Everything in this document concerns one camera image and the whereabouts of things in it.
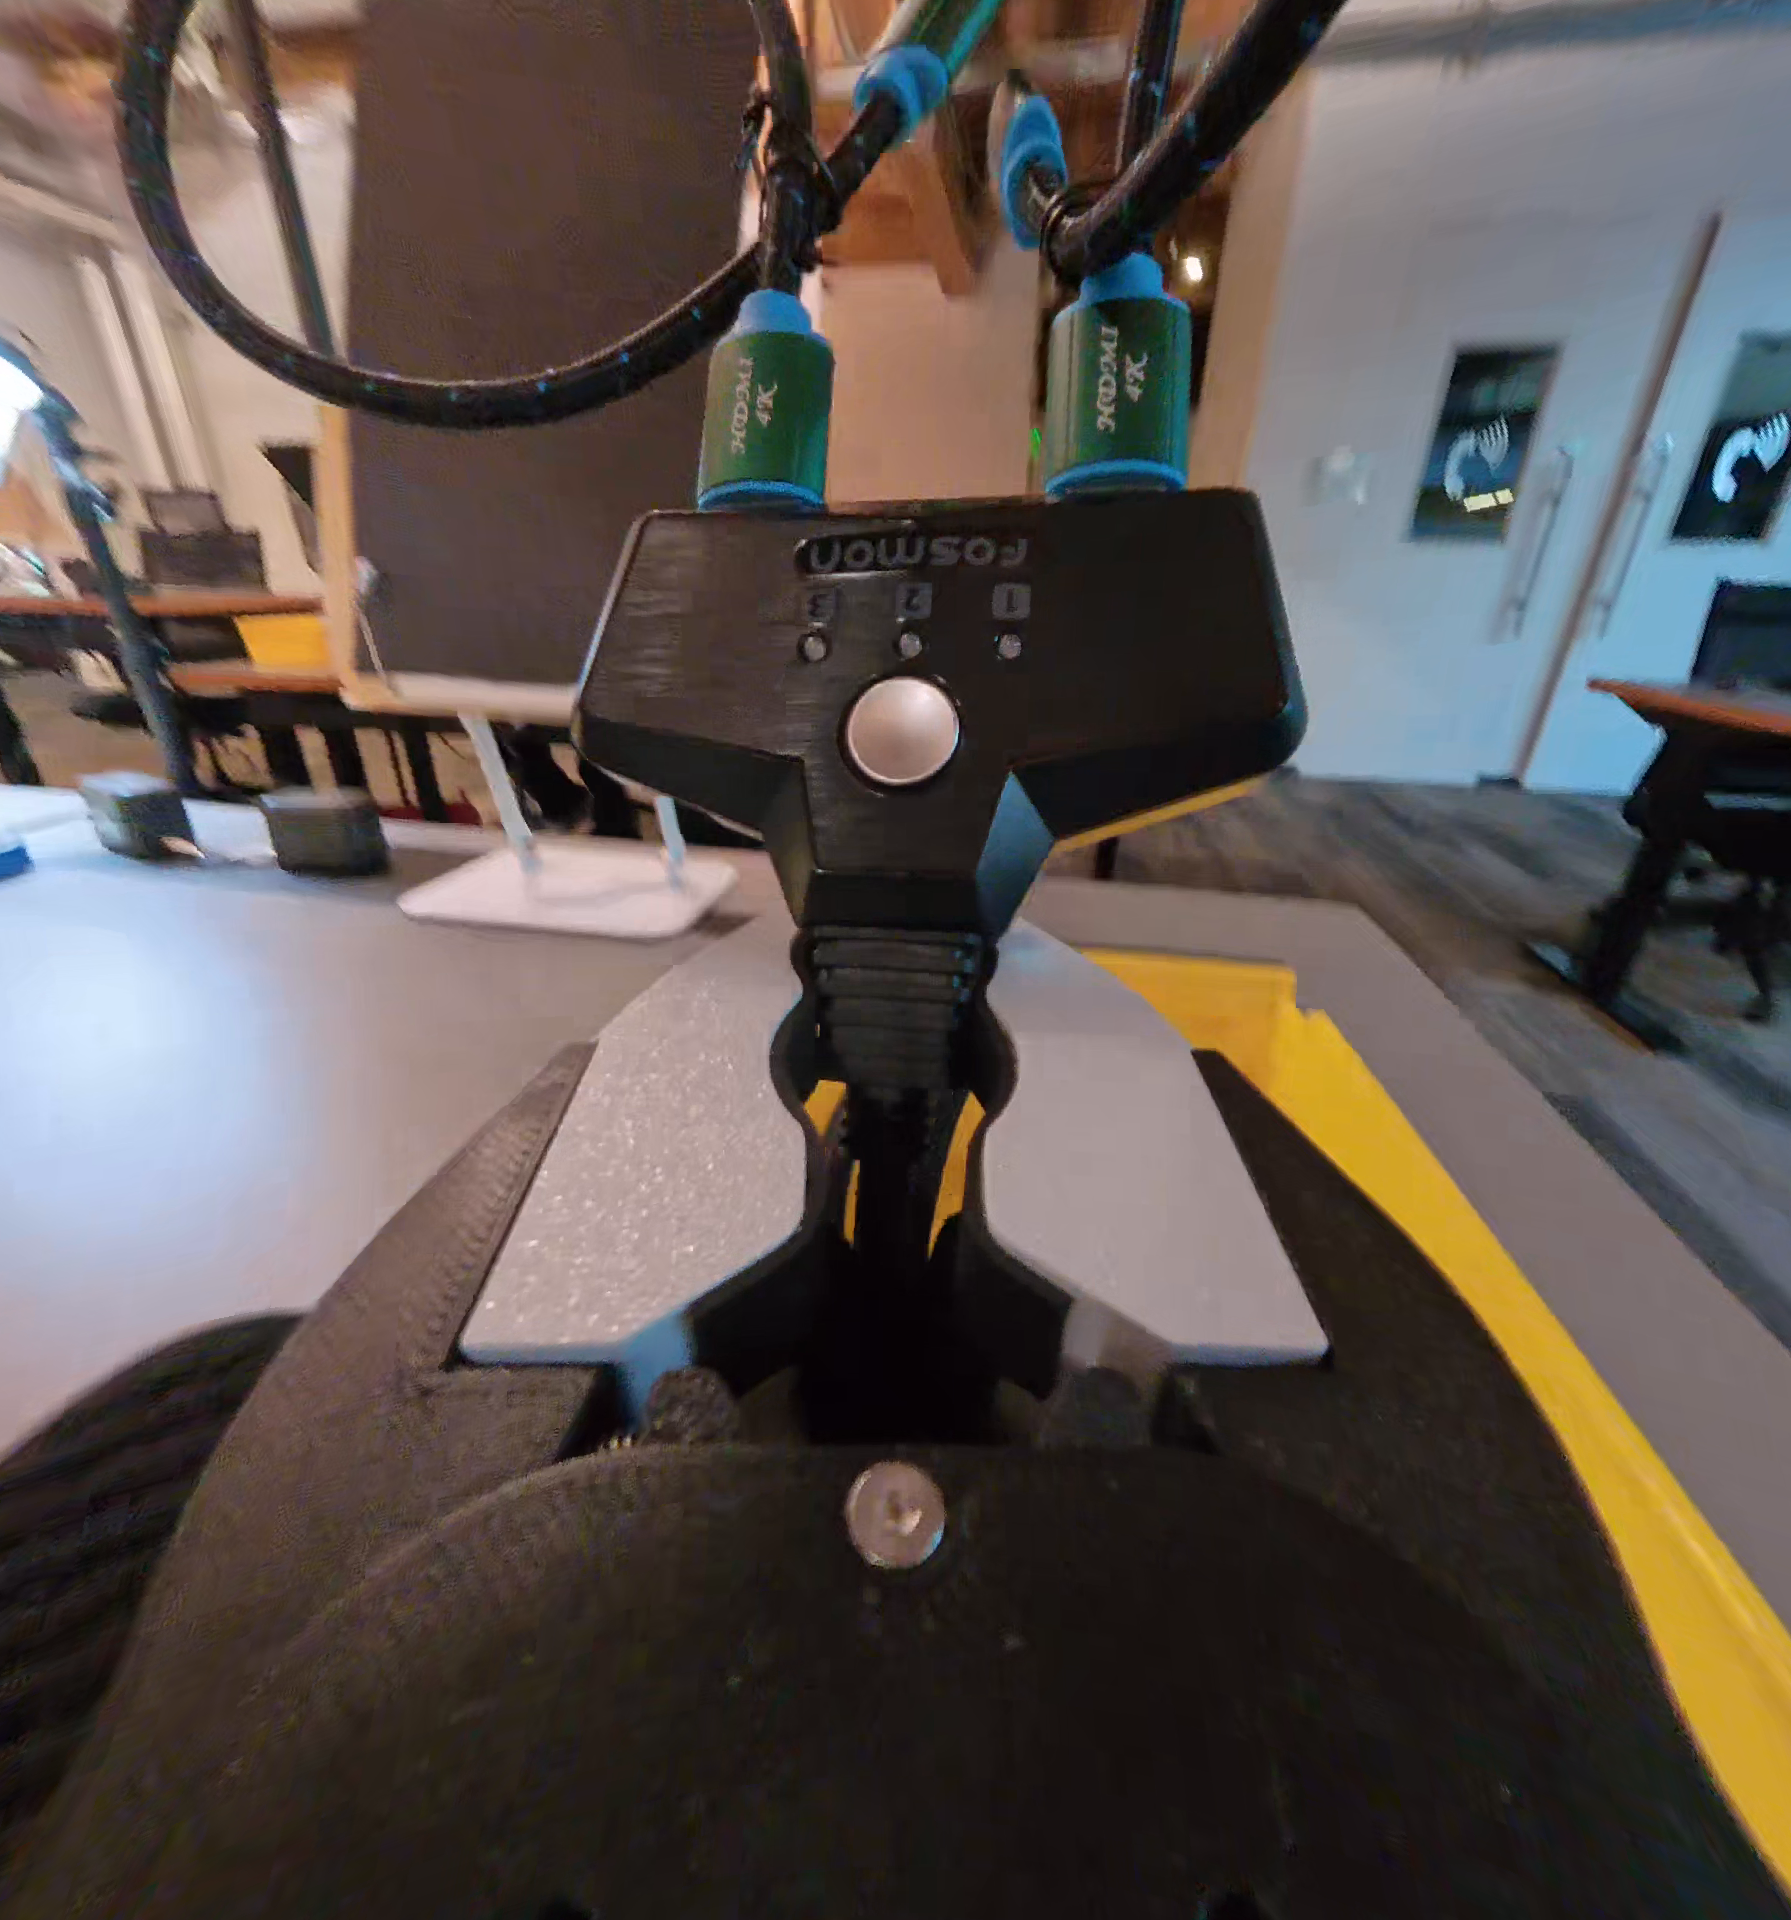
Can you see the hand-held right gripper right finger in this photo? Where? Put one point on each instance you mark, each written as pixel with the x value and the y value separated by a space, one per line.
pixel 1149 1184

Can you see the dark grey box device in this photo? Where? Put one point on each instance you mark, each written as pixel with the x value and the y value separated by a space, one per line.
pixel 323 832
pixel 138 815

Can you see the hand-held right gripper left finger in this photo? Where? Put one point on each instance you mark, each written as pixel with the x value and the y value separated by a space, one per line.
pixel 625 1184

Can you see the small yellow storage bin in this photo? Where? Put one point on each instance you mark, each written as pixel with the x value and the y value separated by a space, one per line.
pixel 281 643

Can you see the black board on white stand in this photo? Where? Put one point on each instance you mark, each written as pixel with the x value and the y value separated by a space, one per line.
pixel 533 300

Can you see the yellow plastic bin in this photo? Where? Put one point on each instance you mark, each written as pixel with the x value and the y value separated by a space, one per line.
pixel 1509 1274

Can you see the cluttered wooden workbench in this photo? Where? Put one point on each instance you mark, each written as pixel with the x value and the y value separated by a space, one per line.
pixel 114 603

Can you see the black mesh cushion pad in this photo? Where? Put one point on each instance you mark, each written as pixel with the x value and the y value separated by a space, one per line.
pixel 24 1575

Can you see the black hdmi switch box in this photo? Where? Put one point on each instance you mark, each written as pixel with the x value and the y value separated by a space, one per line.
pixel 1105 675

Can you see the wooden office desk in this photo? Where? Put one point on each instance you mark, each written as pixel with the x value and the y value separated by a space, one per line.
pixel 1719 713

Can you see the door window with phone icon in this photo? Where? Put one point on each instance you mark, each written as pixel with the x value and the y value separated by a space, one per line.
pixel 1757 435
pixel 1479 443

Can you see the small black monitor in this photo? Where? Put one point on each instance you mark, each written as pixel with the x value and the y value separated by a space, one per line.
pixel 181 519

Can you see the black office chair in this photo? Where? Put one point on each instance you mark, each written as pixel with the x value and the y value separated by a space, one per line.
pixel 1779 639

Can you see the black light stand pole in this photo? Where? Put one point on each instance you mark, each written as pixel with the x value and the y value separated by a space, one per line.
pixel 114 601

